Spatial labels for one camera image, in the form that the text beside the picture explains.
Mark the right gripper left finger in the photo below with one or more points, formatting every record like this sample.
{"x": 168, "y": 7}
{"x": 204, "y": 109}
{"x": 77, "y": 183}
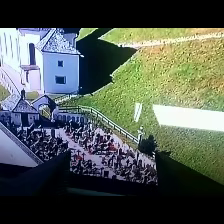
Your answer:
{"x": 43, "y": 180}

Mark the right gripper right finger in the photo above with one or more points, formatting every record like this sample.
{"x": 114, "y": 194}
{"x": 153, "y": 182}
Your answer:
{"x": 180, "y": 181}

